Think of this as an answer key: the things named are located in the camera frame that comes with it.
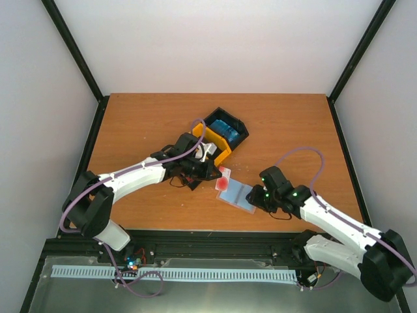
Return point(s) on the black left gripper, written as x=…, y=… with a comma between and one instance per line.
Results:
x=209, y=165

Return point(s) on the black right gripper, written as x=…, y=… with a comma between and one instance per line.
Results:
x=255, y=199

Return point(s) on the pink card holder wallet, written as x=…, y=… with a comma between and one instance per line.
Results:
x=236, y=194

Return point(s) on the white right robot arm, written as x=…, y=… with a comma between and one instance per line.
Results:
x=379, y=260

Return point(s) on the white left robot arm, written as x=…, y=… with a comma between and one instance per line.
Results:
x=89, y=204

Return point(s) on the black bin with red cards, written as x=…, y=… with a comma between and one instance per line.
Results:
x=192, y=184

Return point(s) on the stack of blue cards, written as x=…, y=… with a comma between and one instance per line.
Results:
x=223, y=129

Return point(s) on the black bin with blue cards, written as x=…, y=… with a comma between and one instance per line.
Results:
x=237, y=124

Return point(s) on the yellow plastic bin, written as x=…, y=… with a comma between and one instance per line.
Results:
x=223, y=148

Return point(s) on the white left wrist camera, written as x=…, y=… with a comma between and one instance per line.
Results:
x=205, y=150

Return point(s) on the black aluminium frame rail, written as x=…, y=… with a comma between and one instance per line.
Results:
x=200, y=247

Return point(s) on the light blue cable duct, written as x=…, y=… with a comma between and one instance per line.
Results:
x=178, y=274

